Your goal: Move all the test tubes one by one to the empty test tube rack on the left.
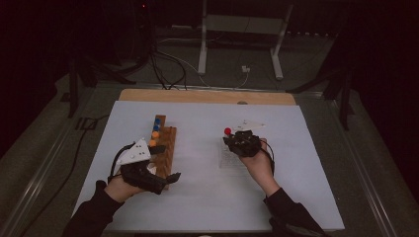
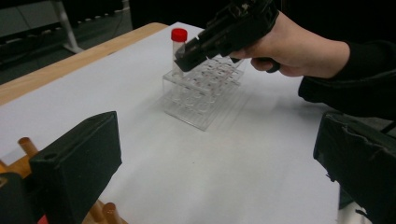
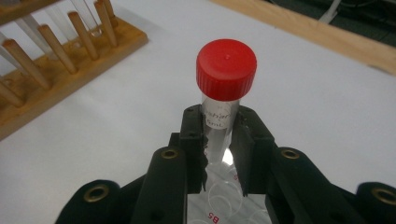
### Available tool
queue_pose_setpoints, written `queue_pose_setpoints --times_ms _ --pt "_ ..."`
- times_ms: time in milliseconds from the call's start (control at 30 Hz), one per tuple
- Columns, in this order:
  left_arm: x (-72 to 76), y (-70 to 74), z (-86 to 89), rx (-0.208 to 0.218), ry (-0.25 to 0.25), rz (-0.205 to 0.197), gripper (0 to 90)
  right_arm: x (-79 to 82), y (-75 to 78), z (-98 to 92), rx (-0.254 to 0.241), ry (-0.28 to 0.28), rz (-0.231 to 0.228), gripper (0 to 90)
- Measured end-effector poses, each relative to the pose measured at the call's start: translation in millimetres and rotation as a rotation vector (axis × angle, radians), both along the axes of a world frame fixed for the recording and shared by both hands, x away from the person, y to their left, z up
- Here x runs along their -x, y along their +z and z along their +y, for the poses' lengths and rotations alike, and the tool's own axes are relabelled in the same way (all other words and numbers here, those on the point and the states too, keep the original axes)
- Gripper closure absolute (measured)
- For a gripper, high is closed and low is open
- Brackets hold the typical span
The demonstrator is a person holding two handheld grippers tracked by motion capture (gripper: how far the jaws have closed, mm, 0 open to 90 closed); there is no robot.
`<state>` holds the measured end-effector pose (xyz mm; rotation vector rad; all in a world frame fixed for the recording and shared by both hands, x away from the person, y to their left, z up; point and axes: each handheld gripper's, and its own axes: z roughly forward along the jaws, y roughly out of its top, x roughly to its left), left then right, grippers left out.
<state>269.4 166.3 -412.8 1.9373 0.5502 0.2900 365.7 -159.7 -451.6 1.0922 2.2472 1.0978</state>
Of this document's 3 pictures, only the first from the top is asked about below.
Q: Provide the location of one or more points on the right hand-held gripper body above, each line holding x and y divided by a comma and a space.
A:
247, 144

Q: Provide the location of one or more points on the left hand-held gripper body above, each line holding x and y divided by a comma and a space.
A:
141, 177

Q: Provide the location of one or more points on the orange cap test tube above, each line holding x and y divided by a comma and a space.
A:
152, 143
155, 134

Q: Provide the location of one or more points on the red cap test tube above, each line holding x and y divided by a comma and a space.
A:
227, 131

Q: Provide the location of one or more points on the wooden test tube rack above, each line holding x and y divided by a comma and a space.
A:
168, 141

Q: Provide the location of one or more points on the blue cap test tube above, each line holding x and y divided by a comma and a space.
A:
156, 128
158, 121

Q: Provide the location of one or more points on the person's left hand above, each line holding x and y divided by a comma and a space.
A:
122, 189

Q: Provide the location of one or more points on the person's right hand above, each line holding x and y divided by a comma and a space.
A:
260, 168

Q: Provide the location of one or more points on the black tripod stand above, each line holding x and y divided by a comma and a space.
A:
344, 98
74, 85

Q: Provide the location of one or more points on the white metal stand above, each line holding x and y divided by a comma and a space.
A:
243, 23

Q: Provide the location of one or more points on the metal floor rail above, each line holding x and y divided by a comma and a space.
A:
365, 168
36, 184

